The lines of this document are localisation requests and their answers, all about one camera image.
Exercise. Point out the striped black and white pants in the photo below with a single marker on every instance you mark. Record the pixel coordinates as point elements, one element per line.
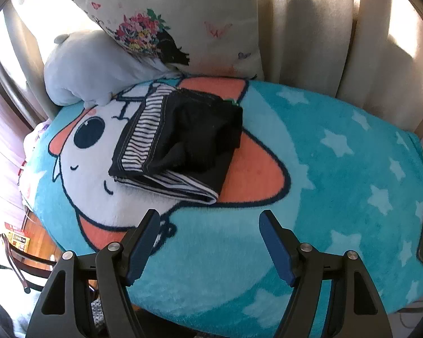
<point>194,137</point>

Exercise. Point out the black chair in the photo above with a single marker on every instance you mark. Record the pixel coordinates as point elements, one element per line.
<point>17,264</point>

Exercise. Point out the wooden table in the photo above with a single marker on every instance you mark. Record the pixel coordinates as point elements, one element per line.
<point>38,239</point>

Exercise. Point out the red box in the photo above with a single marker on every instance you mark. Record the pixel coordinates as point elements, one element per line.
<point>17,236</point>

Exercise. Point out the grey plush pillow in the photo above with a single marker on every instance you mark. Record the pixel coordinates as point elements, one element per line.
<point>88,67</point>

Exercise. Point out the cream curtain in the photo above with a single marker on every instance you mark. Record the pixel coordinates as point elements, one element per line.
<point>320,24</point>

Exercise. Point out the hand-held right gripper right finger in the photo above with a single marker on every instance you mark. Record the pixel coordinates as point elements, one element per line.
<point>276,250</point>

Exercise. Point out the white floral printed pillow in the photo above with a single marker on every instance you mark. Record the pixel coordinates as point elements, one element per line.
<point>197,17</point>

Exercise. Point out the turquoise cartoon printed blanket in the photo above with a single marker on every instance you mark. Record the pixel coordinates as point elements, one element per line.
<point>320,190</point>

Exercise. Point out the grey fuzzy cloth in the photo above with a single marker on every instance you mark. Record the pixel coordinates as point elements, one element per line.
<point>98,311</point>

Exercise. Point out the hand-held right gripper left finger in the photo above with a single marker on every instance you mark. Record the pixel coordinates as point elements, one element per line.
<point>144,246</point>

